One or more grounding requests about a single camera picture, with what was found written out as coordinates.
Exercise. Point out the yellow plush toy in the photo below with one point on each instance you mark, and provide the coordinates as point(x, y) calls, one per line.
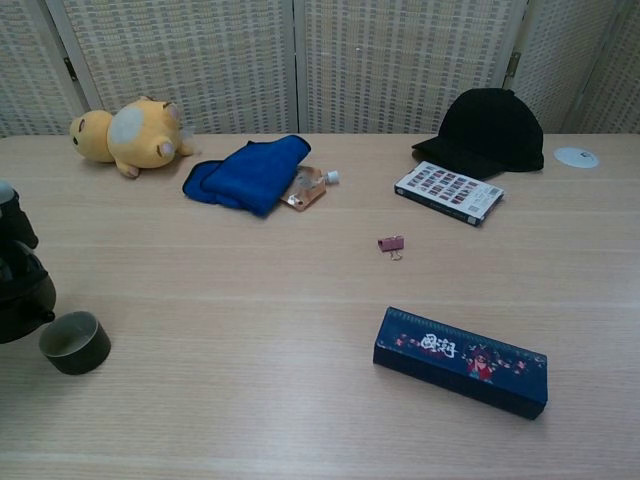
point(142, 137)

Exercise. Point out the black baseball cap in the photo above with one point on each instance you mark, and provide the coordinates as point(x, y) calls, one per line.
point(490, 132)

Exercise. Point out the brass screen hinge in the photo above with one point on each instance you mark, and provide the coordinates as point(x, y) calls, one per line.
point(513, 64)
point(69, 69)

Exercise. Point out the dark green ceramic cup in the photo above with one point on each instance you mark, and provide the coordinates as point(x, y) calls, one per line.
point(82, 355)

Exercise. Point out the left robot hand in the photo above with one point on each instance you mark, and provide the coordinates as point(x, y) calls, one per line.
point(17, 222)

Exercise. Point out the dark blue pencil box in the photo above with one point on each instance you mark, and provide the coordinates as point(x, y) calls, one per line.
point(460, 365)

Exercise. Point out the woven folding screen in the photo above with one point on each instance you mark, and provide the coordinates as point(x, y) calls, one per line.
point(200, 60)

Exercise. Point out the pink binder clip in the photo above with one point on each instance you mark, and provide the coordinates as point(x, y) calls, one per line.
point(390, 243)

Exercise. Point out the black teapot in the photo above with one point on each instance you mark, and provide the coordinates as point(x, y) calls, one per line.
point(25, 300)

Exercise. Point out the blue folded cloth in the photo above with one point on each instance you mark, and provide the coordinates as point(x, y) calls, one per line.
point(250, 172)

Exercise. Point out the clear orange spout pouch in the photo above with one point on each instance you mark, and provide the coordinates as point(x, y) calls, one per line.
point(307, 190)

